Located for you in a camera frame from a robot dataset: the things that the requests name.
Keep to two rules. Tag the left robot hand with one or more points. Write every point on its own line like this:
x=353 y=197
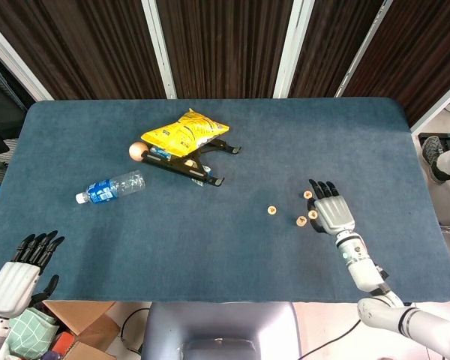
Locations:
x=11 y=287

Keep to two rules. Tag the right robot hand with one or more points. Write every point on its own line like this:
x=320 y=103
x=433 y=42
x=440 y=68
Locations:
x=333 y=213

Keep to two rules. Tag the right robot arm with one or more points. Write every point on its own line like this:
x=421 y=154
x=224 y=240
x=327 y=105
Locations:
x=363 y=270

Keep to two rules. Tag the green checked bag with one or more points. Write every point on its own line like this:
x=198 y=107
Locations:
x=30 y=333

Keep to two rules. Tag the red package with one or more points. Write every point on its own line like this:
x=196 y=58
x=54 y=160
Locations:
x=62 y=343

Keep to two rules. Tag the brown cardboard box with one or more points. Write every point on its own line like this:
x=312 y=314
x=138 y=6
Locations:
x=86 y=318

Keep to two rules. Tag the blue table cloth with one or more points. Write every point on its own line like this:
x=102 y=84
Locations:
x=225 y=243

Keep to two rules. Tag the grey sneaker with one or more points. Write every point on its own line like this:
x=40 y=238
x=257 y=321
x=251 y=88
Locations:
x=431 y=153

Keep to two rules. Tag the clear plastic water bottle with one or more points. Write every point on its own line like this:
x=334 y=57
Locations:
x=108 y=189

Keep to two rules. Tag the black folding stand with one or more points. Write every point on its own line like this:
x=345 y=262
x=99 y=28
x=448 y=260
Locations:
x=180 y=169

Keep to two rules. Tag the grey robot torso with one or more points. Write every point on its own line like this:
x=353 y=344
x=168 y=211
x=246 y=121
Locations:
x=217 y=326

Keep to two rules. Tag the brown slatted partition panel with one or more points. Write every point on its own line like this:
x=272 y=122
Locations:
x=225 y=45
x=78 y=45
x=330 y=45
x=427 y=48

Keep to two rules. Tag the yellow snack bag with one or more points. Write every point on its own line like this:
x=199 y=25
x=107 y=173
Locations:
x=183 y=133

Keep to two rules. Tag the wooden ball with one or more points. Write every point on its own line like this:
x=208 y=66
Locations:
x=136 y=152

